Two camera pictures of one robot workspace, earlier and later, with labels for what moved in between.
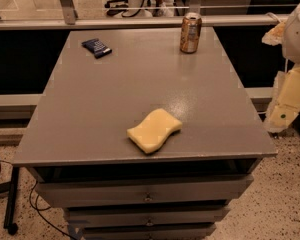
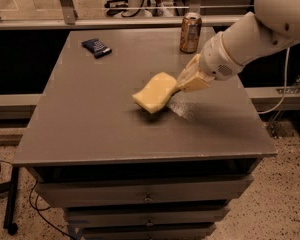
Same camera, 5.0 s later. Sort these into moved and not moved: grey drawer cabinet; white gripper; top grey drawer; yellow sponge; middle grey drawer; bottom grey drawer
Moved: white gripper; yellow sponge
Not moved: middle grey drawer; bottom grey drawer; top grey drawer; grey drawer cabinet
